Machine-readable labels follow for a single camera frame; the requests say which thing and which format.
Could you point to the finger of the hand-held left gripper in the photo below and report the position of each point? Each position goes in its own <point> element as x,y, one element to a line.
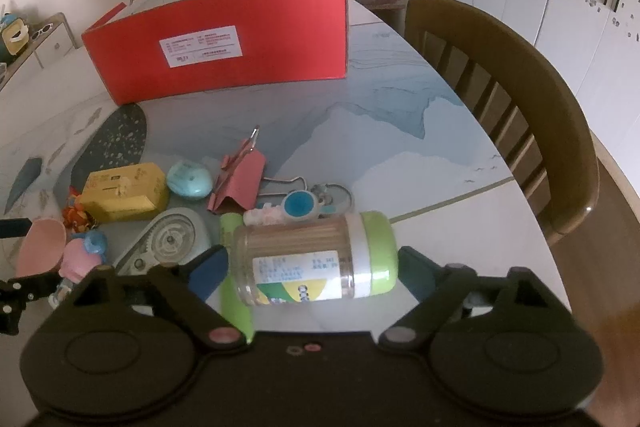
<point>22,294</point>
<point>15,228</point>

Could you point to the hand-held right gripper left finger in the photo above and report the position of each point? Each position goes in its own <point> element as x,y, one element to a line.
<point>210,274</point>

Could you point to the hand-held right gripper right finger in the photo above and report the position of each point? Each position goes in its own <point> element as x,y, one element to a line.
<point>417,274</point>

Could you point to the pink bowl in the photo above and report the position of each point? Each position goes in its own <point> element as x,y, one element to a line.
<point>42,242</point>

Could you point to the correction tape dispenser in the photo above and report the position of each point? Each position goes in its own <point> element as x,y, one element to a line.
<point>170,237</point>

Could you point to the orange toy figure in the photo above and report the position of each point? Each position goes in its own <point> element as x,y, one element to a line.
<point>75,217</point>

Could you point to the yellow box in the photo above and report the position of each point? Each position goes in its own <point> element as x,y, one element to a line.
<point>125,194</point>

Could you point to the red cardboard box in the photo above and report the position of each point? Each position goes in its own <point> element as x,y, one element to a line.
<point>250,22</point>

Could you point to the green cylinder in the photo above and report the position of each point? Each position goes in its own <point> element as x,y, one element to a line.
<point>236,312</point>

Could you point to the pink toy figurine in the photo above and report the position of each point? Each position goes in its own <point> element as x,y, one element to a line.
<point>80,259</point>

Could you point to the pink binder clip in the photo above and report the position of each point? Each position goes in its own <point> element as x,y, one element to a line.
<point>240,182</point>

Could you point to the teal oval case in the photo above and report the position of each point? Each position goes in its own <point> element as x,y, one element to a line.
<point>187,179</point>

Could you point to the white side cabinet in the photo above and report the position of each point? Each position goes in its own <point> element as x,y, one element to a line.
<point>45,52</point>

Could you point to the yellow and blue toy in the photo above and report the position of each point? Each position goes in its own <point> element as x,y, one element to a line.
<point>12,37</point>

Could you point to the white sunglasses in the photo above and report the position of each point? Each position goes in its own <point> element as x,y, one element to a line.
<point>42,31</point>

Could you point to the wooden chair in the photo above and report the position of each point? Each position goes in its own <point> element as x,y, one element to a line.
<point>500,27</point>

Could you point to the white cabinet with stickers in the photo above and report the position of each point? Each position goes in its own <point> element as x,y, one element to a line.
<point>590,32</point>

